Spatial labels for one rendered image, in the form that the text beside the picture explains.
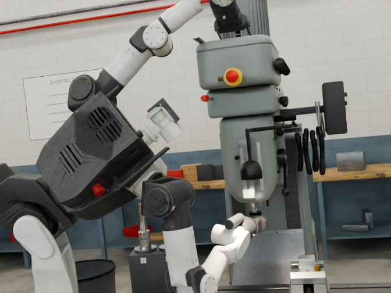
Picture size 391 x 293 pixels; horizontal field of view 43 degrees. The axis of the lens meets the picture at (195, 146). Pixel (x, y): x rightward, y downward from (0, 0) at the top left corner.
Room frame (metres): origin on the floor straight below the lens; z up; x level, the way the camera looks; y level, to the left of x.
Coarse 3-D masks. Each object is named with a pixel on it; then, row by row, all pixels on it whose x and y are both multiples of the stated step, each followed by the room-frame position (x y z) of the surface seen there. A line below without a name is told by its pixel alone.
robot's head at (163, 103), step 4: (160, 100) 1.53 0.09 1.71; (164, 100) 1.56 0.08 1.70; (156, 104) 1.54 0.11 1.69; (164, 104) 1.54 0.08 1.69; (168, 104) 1.57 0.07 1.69; (152, 108) 1.54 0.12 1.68; (156, 108) 1.54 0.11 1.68; (164, 108) 1.54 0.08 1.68; (168, 108) 1.54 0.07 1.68; (148, 112) 1.55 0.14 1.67; (152, 112) 1.53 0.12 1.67; (168, 112) 1.54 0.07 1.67; (172, 112) 1.56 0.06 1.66; (148, 116) 1.54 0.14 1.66; (172, 116) 1.54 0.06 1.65; (176, 116) 1.56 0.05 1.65; (176, 120) 1.54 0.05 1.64
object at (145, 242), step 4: (140, 236) 1.94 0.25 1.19; (144, 236) 1.94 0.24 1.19; (148, 236) 1.95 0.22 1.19; (140, 240) 1.95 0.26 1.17; (144, 240) 1.94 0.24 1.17; (148, 240) 1.95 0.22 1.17; (140, 244) 1.95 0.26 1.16; (144, 244) 1.94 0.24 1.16; (148, 244) 1.95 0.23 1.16; (140, 248) 1.95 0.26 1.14; (144, 248) 1.94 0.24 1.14
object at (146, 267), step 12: (132, 252) 1.96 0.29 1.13; (144, 252) 1.92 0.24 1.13; (156, 252) 1.92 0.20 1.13; (132, 264) 1.91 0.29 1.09; (144, 264) 1.90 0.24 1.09; (156, 264) 1.90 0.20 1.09; (132, 276) 1.91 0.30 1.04; (144, 276) 1.90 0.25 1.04; (156, 276) 1.90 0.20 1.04; (132, 288) 1.91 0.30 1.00; (144, 288) 1.90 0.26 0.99; (156, 288) 1.90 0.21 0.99
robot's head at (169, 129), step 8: (160, 112) 1.54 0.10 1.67; (152, 120) 1.55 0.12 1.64; (160, 120) 1.54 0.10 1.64; (168, 120) 1.55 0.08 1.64; (152, 128) 1.54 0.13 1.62; (160, 128) 1.55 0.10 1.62; (168, 128) 1.53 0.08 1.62; (176, 128) 1.54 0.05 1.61; (152, 136) 1.53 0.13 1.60; (168, 136) 1.54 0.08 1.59; (176, 136) 1.54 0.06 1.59
